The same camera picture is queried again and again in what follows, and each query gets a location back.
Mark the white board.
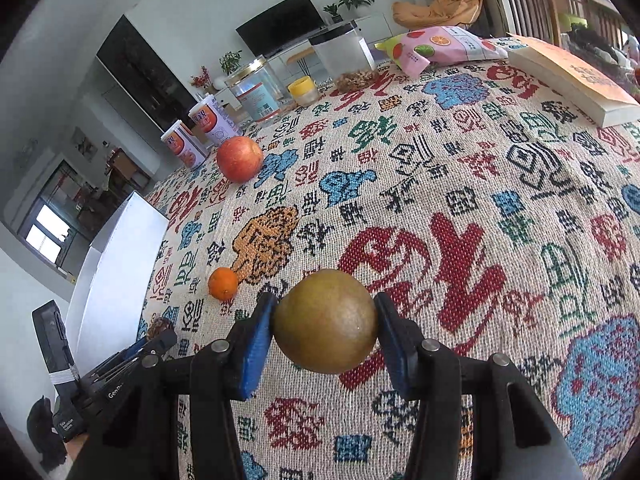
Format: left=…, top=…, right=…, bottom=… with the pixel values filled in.
left=65, top=191, right=170, bottom=361

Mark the wall picture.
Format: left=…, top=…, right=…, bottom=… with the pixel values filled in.
left=70, top=127, right=98, bottom=161

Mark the pink snack bag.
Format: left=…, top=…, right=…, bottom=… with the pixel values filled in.
left=375, top=25, right=511, bottom=75

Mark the wooden chair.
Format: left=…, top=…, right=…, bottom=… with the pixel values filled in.
left=486, top=0, right=626, bottom=48

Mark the dark cabinet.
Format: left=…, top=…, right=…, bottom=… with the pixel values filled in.
left=96, top=15, right=197, bottom=131

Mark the orange cover book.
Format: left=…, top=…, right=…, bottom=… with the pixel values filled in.
left=506, top=34, right=640, bottom=128

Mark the red flower arrangement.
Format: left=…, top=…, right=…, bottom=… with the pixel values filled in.
left=190, top=65, right=213, bottom=93

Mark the clear container black lid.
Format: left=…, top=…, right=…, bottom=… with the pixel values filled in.
left=307, top=23, right=379, bottom=93

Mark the white television cabinet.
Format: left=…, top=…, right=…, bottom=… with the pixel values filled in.
left=265, top=12, right=396, bottom=83

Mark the orange label can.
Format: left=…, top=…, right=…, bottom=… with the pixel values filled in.
left=160, top=120, right=207, bottom=170
left=188, top=96, right=243, bottom=148

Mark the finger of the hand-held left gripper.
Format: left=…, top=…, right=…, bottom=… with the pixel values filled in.
left=97, top=329, right=179, bottom=383
left=115, top=336, right=152, bottom=365

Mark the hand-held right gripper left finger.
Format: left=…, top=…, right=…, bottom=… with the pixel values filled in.
left=67, top=292, right=278, bottom=480

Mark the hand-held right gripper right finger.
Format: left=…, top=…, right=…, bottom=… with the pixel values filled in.
left=374, top=292, right=586, bottom=480

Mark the orange cloth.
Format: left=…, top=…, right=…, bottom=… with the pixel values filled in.
left=391, top=0, right=488, bottom=31

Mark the round brown pear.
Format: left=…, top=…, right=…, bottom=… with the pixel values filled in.
left=272, top=268, right=379, bottom=375

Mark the small yellow lid jar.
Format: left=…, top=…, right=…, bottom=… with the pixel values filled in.
left=287, top=76, right=320, bottom=107

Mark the person's left forearm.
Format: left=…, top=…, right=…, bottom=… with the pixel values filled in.
left=64, top=432, right=91, bottom=463

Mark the dark cloth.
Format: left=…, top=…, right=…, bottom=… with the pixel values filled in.
left=27, top=396, right=69, bottom=472

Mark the large clear jar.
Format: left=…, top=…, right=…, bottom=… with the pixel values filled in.
left=225, top=57, right=282, bottom=122

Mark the black television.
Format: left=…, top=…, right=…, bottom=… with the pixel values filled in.
left=235, top=0, right=326, bottom=59

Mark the tangerine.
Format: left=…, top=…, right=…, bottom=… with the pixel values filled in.
left=207, top=267, right=239, bottom=302

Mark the red apple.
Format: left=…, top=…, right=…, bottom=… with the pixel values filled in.
left=216, top=136, right=264, bottom=183

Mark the printed tablecloth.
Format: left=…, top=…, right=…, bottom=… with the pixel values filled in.
left=137, top=30, right=640, bottom=480

